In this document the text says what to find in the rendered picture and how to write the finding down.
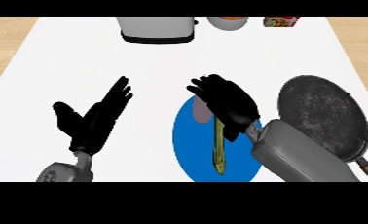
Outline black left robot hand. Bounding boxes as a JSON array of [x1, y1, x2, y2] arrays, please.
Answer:
[[52, 75, 135, 157]]

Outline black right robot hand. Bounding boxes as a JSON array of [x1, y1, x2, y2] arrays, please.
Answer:
[[185, 74, 262, 143]]

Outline blue round plate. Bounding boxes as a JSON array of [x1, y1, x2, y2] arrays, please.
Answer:
[[172, 94, 265, 183]]

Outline dark grey frying pan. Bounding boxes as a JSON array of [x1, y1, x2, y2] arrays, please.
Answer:
[[278, 74, 368, 174]]

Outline white round bowl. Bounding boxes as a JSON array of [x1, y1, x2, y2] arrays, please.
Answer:
[[206, 17, 250, 32]]

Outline red printed box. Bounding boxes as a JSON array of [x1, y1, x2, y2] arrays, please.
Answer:
[[262, 17, 302, 28]]

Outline white toaster with black base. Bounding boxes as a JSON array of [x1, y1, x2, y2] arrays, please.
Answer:
[[116, 17, 200, 45]]

